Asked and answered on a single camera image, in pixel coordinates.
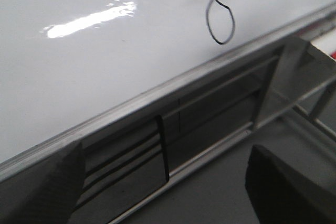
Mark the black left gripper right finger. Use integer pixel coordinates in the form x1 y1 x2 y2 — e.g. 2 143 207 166
245 145 335 223

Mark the white whiteboard with metal frame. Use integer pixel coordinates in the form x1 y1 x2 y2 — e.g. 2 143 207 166
1 0 335 181

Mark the grey cabinet with doors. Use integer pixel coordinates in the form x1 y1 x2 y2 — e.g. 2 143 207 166
155 52 279 181

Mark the grey metal table frame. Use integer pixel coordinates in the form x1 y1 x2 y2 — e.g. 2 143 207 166
251 36 336 141

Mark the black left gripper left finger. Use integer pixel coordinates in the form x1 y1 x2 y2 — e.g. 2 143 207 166
1 142 85 223

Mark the grey drawer unit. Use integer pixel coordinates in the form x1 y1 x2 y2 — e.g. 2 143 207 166
75 116 169 212

